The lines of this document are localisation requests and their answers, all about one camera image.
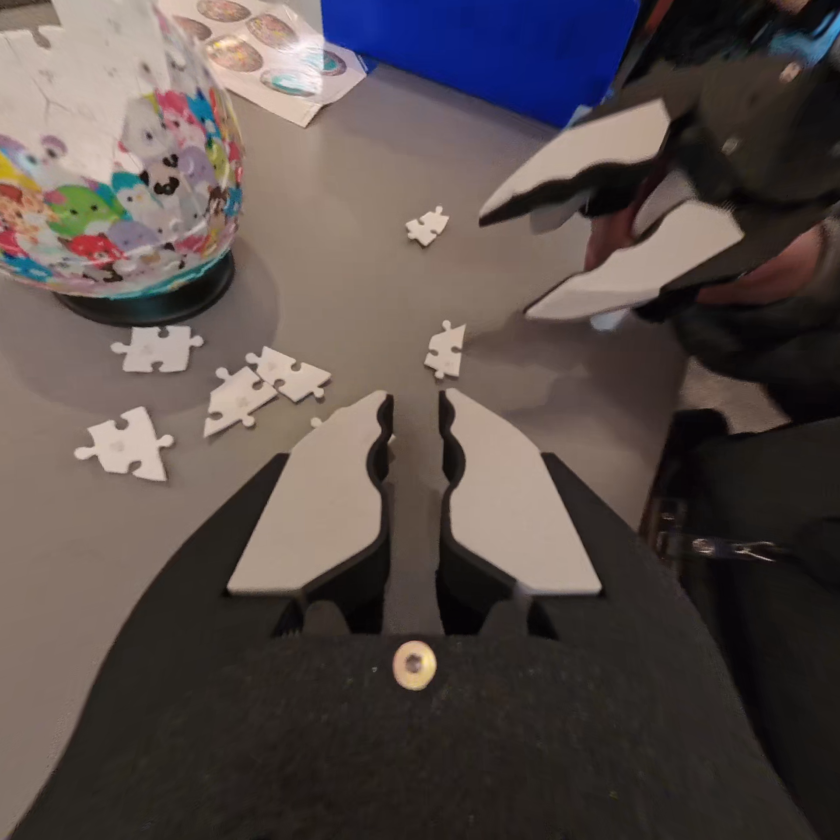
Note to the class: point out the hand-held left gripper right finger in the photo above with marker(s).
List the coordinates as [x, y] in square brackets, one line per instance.
[518, 518]

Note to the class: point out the printed instruction sheet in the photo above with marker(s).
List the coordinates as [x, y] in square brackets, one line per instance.
[315, 98]

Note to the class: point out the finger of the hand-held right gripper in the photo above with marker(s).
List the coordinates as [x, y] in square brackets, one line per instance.
[643, 269]
[590, 151]

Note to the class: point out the black ball stand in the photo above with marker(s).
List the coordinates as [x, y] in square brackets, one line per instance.
[151, 305]

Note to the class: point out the blue storage bin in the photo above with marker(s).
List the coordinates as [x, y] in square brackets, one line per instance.
[492, 52]

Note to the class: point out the joined white puzzle pieces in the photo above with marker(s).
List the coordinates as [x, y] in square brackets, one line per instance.
[239, 400]
[157, 348]

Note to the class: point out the white puzzle piece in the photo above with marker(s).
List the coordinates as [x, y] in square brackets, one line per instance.
[446, 351]
[128, 446]
[426, 226]

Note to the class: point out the person's dark clothing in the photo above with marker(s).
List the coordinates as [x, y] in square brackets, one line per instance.
[774, 472]

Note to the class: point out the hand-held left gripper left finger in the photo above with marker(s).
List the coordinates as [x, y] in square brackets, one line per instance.
[315, 518]

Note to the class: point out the colourful 3D puzzle ball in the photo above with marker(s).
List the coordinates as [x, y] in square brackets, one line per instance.
[98, 164]

